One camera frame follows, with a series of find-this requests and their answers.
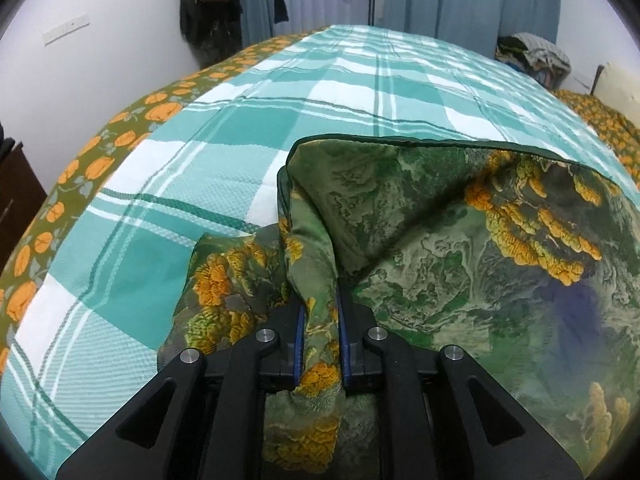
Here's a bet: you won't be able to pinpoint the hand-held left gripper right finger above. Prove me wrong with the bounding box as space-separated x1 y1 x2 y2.
337 280 586 480

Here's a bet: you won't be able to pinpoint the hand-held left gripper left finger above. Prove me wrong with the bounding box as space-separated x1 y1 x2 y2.
55 304 307 480

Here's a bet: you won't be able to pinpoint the green floral jacket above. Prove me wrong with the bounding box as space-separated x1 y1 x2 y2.
157 132 640 480

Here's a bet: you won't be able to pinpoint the pile of clothes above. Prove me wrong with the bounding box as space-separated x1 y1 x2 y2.
496 32 572 92

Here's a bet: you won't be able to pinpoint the orange floral bedsheet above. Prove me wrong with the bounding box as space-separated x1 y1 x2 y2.
0 32 640 376

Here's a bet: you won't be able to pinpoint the dark wooden nightstand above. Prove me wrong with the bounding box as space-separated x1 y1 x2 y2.
0 141 49 272

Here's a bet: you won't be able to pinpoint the teal checkered blanket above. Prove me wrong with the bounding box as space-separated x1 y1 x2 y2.
0 24 633 463

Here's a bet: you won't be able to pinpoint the dark hanging coats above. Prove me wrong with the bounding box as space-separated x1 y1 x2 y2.
179 0 247 69

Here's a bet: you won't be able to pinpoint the cream pillow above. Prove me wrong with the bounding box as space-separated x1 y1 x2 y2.
594 62 640 117

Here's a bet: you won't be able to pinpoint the white wall switch plate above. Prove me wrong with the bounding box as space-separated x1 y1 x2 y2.
42 10 91 46

